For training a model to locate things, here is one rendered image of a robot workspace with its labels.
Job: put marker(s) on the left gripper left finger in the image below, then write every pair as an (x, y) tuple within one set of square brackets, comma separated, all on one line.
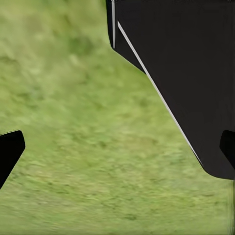
[(12, 145)]

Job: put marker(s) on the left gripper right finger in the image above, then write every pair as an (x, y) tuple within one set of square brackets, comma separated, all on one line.
[(227, 146)]

